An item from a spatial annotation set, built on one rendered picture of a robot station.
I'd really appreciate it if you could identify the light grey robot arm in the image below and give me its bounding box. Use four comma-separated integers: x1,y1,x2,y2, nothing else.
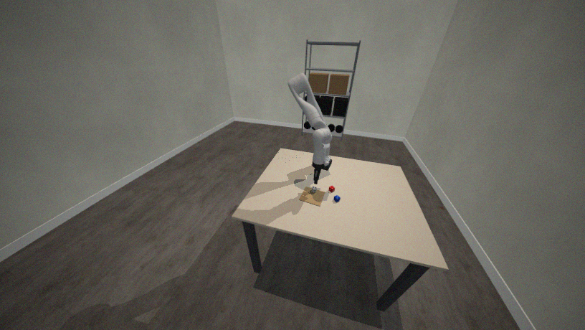
288,73,332,166

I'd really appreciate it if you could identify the tan mat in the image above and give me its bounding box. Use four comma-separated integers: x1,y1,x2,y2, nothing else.
299,187,325,206

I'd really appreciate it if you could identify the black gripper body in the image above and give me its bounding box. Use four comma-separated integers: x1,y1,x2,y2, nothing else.
312,163,325,174

